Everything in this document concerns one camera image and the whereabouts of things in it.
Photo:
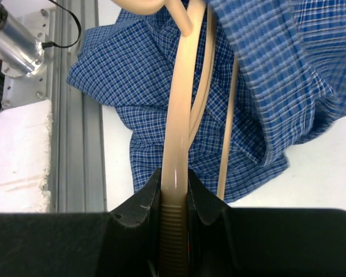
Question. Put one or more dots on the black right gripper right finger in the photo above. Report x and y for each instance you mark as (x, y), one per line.
(226, 241)

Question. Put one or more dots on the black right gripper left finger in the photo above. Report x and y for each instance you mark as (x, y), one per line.
(122, 242)

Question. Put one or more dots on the beige plastic hanger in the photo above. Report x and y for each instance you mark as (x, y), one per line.
(189, 90)

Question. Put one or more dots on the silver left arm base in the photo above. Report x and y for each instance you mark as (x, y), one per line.
(24, 63)

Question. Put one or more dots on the white foam cover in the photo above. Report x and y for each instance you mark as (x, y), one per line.
(25, 138)

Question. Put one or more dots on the aluminium rail frame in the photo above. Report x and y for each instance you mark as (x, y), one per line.
(77, 179)

